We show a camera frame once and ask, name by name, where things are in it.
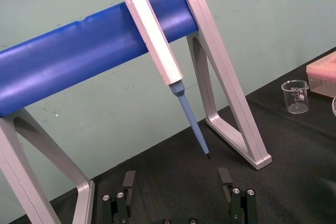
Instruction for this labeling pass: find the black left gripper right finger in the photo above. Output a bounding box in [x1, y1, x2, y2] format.
[218, 167, 257, 224]

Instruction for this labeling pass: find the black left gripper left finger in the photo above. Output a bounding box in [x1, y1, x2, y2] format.
[101, 170, 137, 224]

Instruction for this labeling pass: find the black table cloth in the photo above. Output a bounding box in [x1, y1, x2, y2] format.
[9, 47, 336, 224]

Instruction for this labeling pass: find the small clear glass beaker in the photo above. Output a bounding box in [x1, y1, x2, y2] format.
[281, 79, 310, 114]

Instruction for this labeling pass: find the pink pipette tip box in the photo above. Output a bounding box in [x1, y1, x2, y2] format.
[306, 52, 336, 98]

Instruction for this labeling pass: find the blue and grey pipette stand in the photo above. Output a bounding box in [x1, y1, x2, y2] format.
[0, 0, 272, 224]

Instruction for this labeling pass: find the white and blue pipette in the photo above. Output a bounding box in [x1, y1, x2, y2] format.
[113, 0, 212, 161]

